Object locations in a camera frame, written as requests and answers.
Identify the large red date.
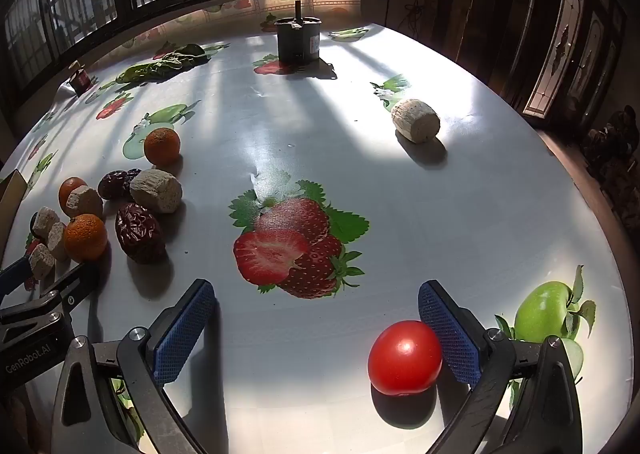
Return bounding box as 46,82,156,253
115,203,167,265

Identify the small beige root chunk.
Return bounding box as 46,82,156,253
32,206,62,241
65,185,104,219
28,243,56,280
47,221,71,262

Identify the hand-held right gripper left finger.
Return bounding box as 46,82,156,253
50,278,221,454

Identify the dark cylindrical container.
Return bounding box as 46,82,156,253
273,0,322,62

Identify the dark clutter pile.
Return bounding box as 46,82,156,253
582,107,640,215

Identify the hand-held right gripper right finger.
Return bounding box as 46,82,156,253
418,279,583,454

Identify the large ribbed beige chunk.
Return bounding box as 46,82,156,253
391,98,441,143

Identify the stained-glass door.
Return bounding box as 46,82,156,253
522,0,621,121

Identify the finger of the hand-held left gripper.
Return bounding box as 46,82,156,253
37,259,100,320
0,257,30,296

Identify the fruit-print tablecloth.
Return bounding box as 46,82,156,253
0,0,633,454

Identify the orange tangerine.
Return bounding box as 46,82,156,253
143,127,181,167
58,176,88,212
63,213,109,262

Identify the shallow cardboard box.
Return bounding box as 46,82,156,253
0,169,27,255

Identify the small dark jar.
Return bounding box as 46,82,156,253
68,61,92,96

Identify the red tomato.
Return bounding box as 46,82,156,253
367,319,444,396

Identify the green leafy vegetable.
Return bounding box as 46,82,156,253
116,43,211,84

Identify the medium beige root chunk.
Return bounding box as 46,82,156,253
129,169,184,214

